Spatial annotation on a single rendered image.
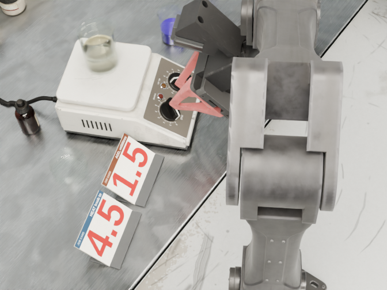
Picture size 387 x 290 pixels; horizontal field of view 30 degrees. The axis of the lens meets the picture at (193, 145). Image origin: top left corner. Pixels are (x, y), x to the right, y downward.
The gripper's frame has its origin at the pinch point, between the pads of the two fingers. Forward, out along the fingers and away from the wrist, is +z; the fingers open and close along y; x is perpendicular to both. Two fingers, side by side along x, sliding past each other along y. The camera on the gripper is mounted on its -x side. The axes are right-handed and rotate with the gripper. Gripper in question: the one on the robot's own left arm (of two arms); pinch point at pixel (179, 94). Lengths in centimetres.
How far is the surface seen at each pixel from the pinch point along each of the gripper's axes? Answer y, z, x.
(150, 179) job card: 6.9, 11.1, 6.9
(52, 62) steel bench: -12.3, 27.6, -7.2
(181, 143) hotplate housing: 1.2, 7.1, 7.8
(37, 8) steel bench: -23.5, 32.4, -11.5
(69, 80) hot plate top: -2.8, 15.8, -8.5
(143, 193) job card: 9.3, 11.4, 6.6
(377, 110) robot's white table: -11.6, -12.1, 28.2
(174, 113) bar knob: -1.5, 5.7, 4.1
